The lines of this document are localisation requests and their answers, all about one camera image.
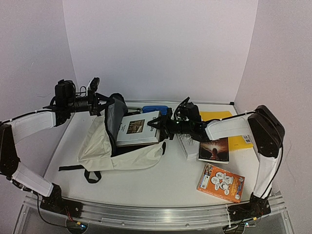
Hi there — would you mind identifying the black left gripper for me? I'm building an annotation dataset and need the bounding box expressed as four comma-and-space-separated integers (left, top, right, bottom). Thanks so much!
65, 89, 115, 115

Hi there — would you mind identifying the white Decorate Furniture book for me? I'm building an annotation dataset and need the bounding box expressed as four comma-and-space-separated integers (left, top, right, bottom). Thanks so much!
117, 111, 161, 147

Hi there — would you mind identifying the cream white backpack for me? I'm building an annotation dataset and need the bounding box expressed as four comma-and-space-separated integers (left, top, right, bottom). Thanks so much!
58, 93, 167, 184

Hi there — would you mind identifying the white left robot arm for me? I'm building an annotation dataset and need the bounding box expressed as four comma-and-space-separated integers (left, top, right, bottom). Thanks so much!
0, 92, 115, 212

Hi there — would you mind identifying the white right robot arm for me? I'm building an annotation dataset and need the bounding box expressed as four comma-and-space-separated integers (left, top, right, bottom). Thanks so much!
148, 102, 285, 200

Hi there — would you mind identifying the blue pencil case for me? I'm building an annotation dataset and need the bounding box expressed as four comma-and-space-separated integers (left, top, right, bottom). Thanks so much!
142, 105, 169, 115

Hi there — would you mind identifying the silver stapler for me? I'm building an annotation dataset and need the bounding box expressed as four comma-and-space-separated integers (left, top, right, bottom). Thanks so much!
128, 106, 142, 114

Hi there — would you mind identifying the palm leaf cover book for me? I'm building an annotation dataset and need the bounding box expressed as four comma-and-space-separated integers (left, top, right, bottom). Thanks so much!
177, 135, 200, 160

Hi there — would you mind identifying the Three Days To See book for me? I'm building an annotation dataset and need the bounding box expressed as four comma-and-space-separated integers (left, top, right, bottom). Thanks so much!
198, 138, 230, 164

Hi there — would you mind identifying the orange comic book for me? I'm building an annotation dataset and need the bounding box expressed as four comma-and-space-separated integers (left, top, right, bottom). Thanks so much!
197, 164, 245, 203

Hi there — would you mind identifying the yellow paper folder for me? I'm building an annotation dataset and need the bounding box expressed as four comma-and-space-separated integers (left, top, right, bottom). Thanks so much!
200, 111, 254, 151

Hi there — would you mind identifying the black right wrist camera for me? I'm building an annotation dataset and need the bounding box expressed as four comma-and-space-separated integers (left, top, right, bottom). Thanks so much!
174, 97, 201, 122

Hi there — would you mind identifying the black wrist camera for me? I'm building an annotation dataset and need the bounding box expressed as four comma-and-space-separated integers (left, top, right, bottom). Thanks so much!
55, 79, 76, 108
174, 97, 201, 122

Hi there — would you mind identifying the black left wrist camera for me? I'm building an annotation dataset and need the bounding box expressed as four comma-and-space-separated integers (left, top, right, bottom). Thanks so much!
55, 79, 76, 108

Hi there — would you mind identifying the aluminium front rail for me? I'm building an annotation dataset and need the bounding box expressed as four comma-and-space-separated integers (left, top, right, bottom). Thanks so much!
39, 196, 293, 231

